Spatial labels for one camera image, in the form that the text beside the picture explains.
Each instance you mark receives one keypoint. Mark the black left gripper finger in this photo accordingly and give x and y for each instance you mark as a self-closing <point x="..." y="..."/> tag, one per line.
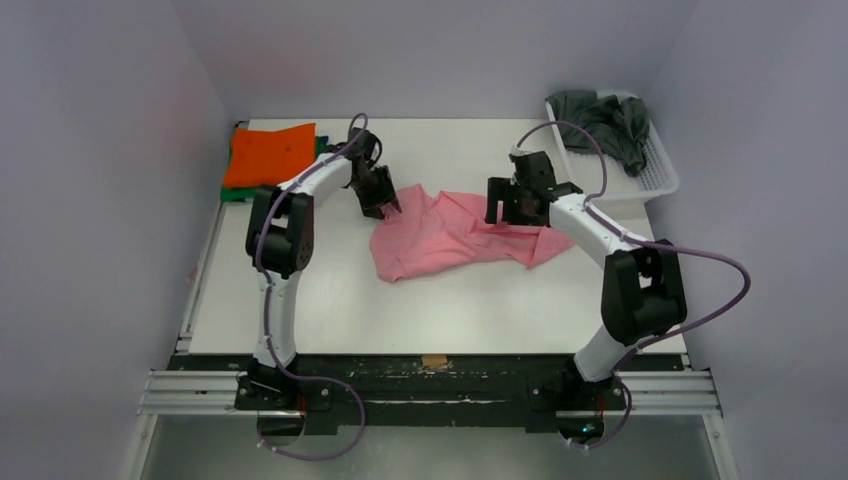
<point x="391" y="205"/>
<point x="372" y="209"/>

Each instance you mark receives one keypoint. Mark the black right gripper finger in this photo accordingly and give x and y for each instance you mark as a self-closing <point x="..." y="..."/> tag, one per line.
<point x="497" y="188"/>
<point x="530" y="214"/>

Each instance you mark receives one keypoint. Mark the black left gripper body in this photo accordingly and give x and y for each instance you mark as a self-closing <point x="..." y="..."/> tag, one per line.
<point x="374" y="190"/>

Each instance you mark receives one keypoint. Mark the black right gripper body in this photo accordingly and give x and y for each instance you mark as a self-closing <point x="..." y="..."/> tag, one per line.
<point x="515" y="203"/>

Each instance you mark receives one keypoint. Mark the pink t-shirt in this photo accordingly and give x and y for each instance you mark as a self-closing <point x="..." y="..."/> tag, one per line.
<point x="432" y="234"/>

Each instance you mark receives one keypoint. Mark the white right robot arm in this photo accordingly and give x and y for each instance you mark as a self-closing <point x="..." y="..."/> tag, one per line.
<point x="642" y="294"/>

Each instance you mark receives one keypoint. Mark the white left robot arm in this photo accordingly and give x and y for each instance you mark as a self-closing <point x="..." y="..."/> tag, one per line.
<point x="280" y="240"/>

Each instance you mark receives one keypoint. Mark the dark grey crumpled t-shirt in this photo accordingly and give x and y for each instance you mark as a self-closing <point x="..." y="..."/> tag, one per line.
<point x="619" y="126"/>

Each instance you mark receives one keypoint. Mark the orange folded t-shirt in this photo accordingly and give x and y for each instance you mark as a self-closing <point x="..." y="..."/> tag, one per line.
<point x="269" y="157"/>

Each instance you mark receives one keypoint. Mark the green folded t-shirt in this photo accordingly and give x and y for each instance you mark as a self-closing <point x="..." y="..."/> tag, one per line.
<point x="228" y="195"/>

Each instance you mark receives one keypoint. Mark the white plastic basket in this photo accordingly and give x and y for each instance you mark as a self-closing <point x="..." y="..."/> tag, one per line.
<point x="589" y="167"/>

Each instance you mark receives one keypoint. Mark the brown tape piece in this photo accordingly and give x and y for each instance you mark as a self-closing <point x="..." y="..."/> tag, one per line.
<point x="434" y="362"/>

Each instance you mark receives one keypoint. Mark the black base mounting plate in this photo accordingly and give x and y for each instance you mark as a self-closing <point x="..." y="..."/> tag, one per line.
<point x="536" y="393"/>

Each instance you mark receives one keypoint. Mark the aluminium frame rail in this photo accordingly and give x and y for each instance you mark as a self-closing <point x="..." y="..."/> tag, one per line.
<point x="180" y="393"/>

